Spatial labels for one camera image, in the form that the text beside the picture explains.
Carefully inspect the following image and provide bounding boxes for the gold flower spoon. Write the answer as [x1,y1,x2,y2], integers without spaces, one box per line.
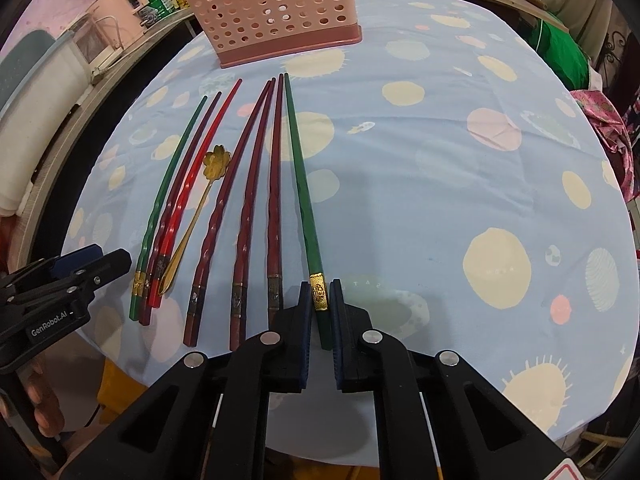
[159,145,232,297]

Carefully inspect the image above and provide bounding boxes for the blue lidded storage bin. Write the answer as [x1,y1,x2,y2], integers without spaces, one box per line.
[0,30,93,213]

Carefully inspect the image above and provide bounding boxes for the green chopstick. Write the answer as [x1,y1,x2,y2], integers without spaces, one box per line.
[129,96,208,322]
[283,73,335,352]

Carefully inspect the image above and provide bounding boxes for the bright red chopstick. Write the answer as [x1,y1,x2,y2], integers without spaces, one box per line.
[147,79,243,310]

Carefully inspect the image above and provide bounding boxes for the yellow cloth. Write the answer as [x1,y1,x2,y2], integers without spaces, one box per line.
[97,357,153,433]

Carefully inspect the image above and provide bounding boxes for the green plastic bag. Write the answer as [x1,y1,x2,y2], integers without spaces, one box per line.
[535,15,593,91]

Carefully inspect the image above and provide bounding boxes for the pink perforated utensil basket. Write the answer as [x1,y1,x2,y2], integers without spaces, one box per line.
[176,0,362,70]

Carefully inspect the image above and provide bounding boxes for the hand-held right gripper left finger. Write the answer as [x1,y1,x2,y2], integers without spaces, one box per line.
[60,282,314,480]

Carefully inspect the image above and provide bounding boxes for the dark red chopstick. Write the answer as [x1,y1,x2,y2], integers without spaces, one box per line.
[139,91,222,327]
[183,79,275,348]
[229,78,277,352]
[266,73,286,331]

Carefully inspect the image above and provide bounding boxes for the person's left hand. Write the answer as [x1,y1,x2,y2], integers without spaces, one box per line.
[20,350,68,441]

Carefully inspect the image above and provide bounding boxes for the beige curtain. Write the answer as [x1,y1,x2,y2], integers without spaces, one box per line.
[515,0,631,61]

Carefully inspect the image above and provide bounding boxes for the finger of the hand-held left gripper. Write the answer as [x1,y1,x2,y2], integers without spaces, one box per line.
[0,248,133,312]
[0,244,104,293]

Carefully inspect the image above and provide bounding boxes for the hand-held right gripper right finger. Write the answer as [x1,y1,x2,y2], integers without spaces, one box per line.
[328,279,573,480]

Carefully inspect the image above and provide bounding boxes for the pink electric kettle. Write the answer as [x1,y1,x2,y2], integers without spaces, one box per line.
[102,0,151,36]

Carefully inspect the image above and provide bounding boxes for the clear white blender jug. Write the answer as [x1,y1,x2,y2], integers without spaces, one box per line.
[70,10,126,73]

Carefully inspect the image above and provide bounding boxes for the pink floral cloth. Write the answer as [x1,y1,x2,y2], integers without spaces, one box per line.
[570,87,640,201]

